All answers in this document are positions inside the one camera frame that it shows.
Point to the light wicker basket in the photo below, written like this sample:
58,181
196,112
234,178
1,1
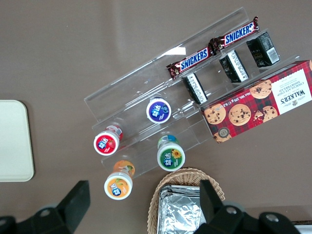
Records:
175,176

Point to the small black box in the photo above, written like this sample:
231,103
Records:
232,65
195,89
262,48

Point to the red lid gum bottle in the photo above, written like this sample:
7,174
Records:
106,143

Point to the clear acrylic tiered stand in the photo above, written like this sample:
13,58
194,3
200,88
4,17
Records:
195,36
122,97

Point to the stack of foil containers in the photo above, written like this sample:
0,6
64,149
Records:
178,212

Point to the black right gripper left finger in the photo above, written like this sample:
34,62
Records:
68,209

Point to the green lid gum bottle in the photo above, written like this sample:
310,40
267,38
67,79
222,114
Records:
170,157

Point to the Snickers chocolate bar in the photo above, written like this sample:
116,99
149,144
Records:
192,61
239,34

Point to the red Walkers cookie box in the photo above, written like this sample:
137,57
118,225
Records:
256,107

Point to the beige plastic tray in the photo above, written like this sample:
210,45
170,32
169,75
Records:
14,141

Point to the blue lid gum bottle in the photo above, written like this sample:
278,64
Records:
158,112

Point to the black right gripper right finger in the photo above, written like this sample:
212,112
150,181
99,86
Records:
214,214

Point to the orange lid gum bottle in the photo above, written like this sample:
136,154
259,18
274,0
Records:
118,186

